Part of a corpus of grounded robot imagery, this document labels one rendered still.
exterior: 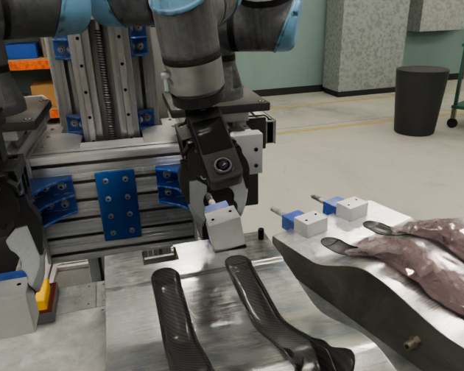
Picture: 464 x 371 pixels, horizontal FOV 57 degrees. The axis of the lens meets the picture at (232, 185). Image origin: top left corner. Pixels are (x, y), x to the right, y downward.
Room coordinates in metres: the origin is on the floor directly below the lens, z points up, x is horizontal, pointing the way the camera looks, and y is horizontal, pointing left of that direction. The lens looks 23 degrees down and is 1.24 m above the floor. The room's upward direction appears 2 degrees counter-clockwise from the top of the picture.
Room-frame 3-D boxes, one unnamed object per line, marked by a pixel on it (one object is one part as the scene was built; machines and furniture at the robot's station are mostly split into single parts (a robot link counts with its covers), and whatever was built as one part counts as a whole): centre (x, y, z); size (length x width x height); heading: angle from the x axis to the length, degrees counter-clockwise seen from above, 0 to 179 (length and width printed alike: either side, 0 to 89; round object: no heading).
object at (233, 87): (1.04, 0.04, 1.09); 0.15 x 0.15 x 0.10
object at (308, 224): (0.73, -0.12, 0.85); 0.13 x 0.05 x 0.05; 32
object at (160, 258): (0.57, 0.11, 0.87); 0.05 x 0.05 x 0.04; 15
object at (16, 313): (0.44, 0.27, 0.93); 0.13 x 0.05 x 0.05; 15
